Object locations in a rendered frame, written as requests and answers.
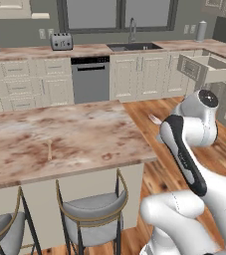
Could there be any silver tap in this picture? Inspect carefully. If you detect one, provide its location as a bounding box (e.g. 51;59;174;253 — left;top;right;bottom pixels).
127;17;138;45

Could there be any silver drawer handle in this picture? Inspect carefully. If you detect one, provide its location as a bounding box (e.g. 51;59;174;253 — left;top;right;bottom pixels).
183;61;199;74

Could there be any cream drawer cupboard run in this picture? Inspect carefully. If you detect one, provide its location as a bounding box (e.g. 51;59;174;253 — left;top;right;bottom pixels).
0;56;76;114

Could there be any grey dishwasher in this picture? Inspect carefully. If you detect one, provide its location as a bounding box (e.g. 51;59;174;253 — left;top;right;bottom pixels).
70;55;112;105

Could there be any silver metal fork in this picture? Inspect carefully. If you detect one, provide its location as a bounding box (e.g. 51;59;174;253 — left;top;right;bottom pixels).
147;113;163;127

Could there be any wooden spoon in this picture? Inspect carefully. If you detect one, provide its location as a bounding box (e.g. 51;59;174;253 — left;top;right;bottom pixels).
46;138;55;162

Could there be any grey wall cupboard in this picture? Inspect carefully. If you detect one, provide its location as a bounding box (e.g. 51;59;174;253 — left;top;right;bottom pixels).
201;0;226;20

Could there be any cream wall cupboard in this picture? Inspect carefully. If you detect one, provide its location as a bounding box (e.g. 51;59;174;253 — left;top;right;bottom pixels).
0;0;33;20

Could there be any cream door cupboard run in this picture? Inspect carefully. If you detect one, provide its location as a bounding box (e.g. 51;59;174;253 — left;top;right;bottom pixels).
109;49;204;103

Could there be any silver toaster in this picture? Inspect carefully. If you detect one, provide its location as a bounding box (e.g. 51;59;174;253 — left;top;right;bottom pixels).
49;32;75;52

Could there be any grey cushioned bar stool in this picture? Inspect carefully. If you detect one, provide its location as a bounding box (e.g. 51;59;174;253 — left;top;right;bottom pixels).
55;167;129;255
0;185;43;255

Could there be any white paper towel roll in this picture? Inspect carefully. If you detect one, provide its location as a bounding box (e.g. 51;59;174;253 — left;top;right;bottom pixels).
195;20;208;43

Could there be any dark sink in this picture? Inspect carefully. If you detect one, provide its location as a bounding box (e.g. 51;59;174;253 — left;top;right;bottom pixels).
106;41;164;53

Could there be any white wall shelf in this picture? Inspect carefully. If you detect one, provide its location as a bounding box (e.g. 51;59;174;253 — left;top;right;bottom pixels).
31;12;52;21

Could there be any open cream drawer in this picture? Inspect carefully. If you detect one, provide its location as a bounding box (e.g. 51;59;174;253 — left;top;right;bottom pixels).
176;53;226;85

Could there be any dark framed window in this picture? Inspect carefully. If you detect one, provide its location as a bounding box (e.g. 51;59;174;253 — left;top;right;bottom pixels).
56;0;180;34

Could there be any cream kitchen island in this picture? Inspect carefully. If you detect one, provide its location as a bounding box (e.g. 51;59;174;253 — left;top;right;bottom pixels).
0;99;158;255

